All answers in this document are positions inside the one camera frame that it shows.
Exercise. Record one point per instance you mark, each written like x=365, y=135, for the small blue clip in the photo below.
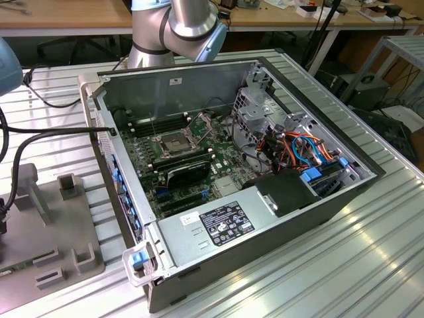
x=343, y=162

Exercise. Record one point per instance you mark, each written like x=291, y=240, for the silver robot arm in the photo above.
x=185, y=16

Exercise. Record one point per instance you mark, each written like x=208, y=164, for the green motherboard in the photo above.
x=228, y=159

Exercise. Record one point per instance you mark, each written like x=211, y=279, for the thin locking lever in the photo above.
x=153, y=124

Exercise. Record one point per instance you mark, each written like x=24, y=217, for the black tripod stand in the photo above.
x=318, y=33

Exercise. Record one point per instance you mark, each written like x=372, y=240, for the brown cardboard box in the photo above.
x=374, y=11

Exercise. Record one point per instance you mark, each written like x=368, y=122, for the green circuit board strip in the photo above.
x=16, y=267

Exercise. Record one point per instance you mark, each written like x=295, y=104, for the blue disk carrier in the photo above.
x=313, y=175

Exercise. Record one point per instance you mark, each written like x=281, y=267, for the white box on desk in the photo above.
x=309, y=11

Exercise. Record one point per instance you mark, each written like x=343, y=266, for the black floor bag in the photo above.
x=397, y=132

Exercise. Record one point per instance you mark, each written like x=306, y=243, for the CPU socket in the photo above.
x=170, y=144

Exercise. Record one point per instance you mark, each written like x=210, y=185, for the blue case latch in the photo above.
x=138, y=258

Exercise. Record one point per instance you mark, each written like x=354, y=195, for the silver drive cage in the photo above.
x=251, y=112

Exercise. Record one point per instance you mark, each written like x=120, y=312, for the small white wall sticker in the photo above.
x=175, y=81

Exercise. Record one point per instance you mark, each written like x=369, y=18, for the beige case bezel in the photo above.
x=87, y=81

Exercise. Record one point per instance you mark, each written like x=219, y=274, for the black plastic shroud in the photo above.
x=285, y=195

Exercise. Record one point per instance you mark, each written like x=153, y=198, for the open PC case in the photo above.
x=265, y=258

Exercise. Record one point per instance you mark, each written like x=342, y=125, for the clear plastic latch cover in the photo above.
x=130, y=273

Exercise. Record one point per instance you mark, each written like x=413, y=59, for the white paper sticker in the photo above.
x=189, y=219

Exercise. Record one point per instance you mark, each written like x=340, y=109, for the black graphics card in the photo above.
x=189, y=172

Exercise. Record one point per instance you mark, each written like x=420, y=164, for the black expansion slot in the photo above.
x=180, y=202

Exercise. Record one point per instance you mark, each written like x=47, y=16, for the black power supply label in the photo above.
x=227, y=225

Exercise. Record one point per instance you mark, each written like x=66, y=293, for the grey power supply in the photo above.
x=185, y=238

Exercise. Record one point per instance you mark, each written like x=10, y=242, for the wooden desk with white legs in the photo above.
x=281, y=16

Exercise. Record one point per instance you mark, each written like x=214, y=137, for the grey metal shelf frame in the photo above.
x=397, y=43

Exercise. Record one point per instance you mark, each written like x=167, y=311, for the black RAM slot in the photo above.
x=180, y=157
x=160, y=125
x=157, y=119
x=159, y=122
x=162, y=128
x=165, y=167

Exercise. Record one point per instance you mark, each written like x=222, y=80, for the silver chipset heatsink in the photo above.
x=225, y=187

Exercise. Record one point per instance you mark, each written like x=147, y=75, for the grey parts rack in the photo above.
x=49, y=232

